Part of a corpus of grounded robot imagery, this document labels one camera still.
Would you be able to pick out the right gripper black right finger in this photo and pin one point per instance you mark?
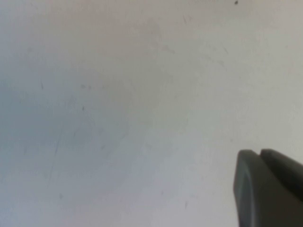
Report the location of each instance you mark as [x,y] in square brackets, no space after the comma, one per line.
[284,169]

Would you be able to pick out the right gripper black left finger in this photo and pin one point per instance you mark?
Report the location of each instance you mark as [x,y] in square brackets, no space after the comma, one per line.
[258,196]

